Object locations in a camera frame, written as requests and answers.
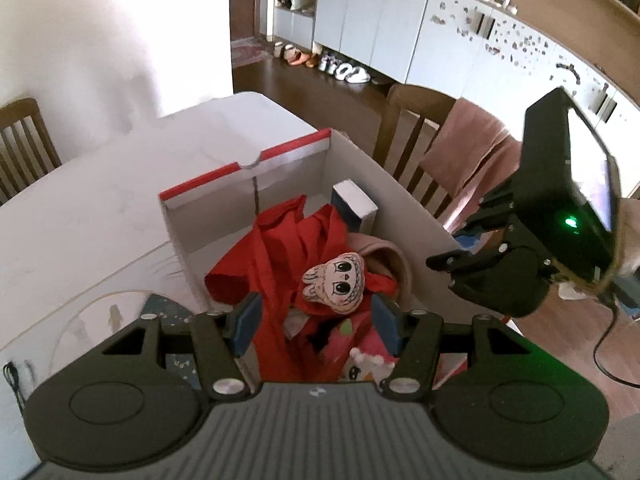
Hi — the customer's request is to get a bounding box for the pink knitted hat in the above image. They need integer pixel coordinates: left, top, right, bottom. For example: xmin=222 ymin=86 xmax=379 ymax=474
xmin=346 ymin=233 xmax=412 ymax=310

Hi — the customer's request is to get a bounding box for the cartoon face doll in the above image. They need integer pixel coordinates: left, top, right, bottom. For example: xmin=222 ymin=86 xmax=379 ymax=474
xmin=302 ymin=252 xmax=366 ymax=315

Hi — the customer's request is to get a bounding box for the red and white cardboard box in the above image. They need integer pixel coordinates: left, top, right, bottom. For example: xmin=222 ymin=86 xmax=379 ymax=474
xmin=158 ymin=128 xmax=509 ymax=391

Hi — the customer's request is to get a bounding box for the red cloth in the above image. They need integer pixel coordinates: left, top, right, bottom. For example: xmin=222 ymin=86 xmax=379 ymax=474
xmin=204 ymin=196 xmax=397 ymax=382

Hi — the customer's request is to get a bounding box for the pink strawberry plush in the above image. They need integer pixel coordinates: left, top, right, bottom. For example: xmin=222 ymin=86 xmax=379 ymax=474
xmin=320 ymin=313 xmax=397 ymax=384

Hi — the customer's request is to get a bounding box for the pink scarf on chair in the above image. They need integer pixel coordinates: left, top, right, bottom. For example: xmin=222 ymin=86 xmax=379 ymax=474
xmin=419 ymin=99 xmax=522 ymax=232

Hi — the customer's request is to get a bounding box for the blue patterned table mat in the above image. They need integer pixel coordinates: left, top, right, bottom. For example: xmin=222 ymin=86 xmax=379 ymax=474
xmin=46 ymin=288 xmax=202 ymax=396

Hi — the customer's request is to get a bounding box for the wooden chair near cabinet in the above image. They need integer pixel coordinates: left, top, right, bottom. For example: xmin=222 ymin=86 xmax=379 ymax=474
xmin=371 ymin=84 xmax=456 ymax=220

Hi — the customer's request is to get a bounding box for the row of shoes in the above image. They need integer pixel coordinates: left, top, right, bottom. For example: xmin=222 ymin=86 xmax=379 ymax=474
xmin=272 ymin=41 xmax=371 ymax=84

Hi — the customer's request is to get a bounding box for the dark wooden chair far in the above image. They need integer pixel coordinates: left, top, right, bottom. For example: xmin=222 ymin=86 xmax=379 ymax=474
xmin=0 ymin=98 xmax=62 ymax=204

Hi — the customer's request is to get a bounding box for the black cable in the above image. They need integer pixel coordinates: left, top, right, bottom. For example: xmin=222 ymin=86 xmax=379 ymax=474
xmin=2 ymin=360 xmax=26 ymax=411

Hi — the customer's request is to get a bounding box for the white wall cabinet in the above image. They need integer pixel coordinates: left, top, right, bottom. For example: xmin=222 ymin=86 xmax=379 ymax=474
xmin=271 ymin=0 xmax=640 ymax=162

